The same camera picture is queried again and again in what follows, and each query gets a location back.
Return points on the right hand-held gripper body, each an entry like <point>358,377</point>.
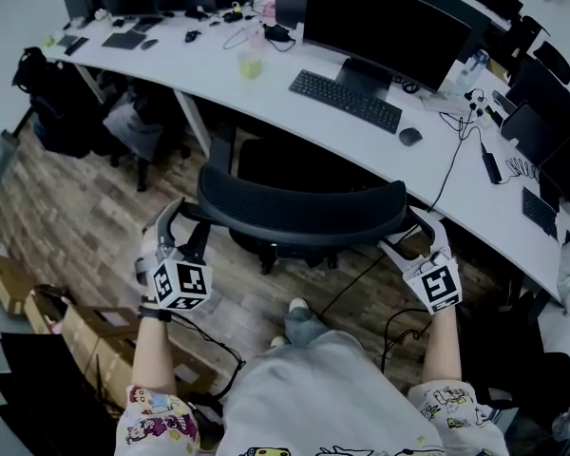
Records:
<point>437,288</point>

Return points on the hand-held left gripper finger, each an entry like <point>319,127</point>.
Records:
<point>157,226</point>
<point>198,242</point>

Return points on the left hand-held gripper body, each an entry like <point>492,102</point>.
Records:
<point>180,283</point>

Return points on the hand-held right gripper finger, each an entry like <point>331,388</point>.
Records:
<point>404,258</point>
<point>439,233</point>

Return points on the black mesh office chair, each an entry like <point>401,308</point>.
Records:
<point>304,207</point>

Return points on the person's left forearm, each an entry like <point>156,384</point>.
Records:
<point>154,354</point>

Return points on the person's right forearm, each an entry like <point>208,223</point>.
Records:
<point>442,349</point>

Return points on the black computer mouse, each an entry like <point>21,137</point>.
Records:
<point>411,137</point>
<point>148,44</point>

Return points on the long white office desk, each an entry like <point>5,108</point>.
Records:
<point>209,69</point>

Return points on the black power adapter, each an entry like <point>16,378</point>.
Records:
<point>490,162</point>

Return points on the large cardboard box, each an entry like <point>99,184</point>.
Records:
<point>100,340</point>

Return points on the grey folded garment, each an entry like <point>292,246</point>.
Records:
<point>130,128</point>

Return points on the small black keyboard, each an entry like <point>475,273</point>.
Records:
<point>539,212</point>

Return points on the person's left shoe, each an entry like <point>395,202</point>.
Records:
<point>278,341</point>

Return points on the person's shoe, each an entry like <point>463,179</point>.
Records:
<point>278,341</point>
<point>298,305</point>

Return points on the person's right shoe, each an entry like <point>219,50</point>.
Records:
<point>298,305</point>

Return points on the person's right leg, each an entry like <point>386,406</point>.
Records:
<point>304,328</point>

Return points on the white papers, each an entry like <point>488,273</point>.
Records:
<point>444,102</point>

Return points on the black waist-worn box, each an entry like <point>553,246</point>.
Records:
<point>206,411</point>

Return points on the small black monitor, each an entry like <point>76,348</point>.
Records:
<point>527,133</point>

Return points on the small open cardboard box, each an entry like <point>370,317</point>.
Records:
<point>7,285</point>

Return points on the black full-size keyboard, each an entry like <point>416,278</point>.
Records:
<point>344,100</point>

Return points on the person's grey cartoon print shirt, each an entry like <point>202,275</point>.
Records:
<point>313,397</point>

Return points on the clear water bottle blue cap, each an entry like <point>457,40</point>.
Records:
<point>472,71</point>

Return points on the black flat panel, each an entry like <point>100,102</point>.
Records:
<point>43,397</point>

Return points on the clear bottle with yellow drink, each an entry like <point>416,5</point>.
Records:
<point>251,64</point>

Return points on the clear plastic bag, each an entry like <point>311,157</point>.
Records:
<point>565,428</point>

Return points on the black flat tablet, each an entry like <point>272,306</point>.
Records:
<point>73,45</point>

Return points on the large black monitor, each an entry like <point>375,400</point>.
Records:
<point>385,31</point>

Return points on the black charger pouch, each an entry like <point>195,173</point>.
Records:
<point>278,32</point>

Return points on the yellow round object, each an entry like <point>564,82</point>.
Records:
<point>236,8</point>

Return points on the pink box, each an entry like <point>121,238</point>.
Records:
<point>268,8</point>

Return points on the grey-backed monitor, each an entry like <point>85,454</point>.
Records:
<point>290,5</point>

